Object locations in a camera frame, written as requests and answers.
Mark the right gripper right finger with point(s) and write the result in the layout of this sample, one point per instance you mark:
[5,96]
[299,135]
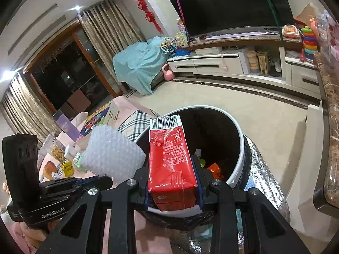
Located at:
[265,230]

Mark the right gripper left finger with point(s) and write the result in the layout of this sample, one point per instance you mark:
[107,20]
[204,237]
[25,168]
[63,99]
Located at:
[82,229]

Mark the green small carton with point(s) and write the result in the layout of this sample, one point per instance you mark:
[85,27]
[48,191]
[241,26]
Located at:
[77,162]

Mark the white foam fruit net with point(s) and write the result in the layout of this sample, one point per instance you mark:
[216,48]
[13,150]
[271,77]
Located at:
[111,153]

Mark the red milk carton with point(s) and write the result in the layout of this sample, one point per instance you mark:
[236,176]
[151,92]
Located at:
[171,177]

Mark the green drink pouch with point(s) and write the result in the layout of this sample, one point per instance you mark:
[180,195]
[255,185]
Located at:
[202,162]

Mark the white round trash bin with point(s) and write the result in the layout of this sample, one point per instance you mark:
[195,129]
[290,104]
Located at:
[218,135]

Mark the person's left hand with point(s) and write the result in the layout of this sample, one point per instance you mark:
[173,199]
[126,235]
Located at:
[34,235]

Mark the red yellow apple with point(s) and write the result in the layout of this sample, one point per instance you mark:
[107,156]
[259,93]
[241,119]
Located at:
[49,169]

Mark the clear jar of snacks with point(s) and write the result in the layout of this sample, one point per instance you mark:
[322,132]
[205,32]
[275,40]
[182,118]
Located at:
[54,147]

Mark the purple thermos bottle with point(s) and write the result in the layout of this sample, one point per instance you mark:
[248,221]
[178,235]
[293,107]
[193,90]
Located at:
[65,124]

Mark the left beige curtain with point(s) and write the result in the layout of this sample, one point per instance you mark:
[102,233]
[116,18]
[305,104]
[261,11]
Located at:
[25,113]

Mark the beige curtain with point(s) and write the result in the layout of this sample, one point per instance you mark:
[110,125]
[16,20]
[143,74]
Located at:
[110,31]
[25,113]

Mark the colourful picture book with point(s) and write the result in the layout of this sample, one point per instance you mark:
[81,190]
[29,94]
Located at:
[96,118]

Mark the teal cloth covered chair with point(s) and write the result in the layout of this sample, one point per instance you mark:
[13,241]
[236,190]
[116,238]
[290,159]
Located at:
[139,63]

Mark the pink kettlebell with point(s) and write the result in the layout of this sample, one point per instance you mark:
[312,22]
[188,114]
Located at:
[168,74]

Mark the white tv cabinet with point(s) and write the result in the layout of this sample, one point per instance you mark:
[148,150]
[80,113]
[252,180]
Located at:
[266,60]

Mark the toy ferris wheel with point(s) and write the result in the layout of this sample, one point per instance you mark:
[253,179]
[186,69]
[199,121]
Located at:
[168,46]

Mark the right beige curtain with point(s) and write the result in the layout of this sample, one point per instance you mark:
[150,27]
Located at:
[110,31]

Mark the black flat television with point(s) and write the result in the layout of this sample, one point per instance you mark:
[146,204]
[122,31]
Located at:
[205,17]

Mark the rainbow ring stacker toy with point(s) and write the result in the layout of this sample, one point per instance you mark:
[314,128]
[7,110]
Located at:
[309,45]

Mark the red heart wall hanging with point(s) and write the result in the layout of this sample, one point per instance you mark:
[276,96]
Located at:
[149,16]

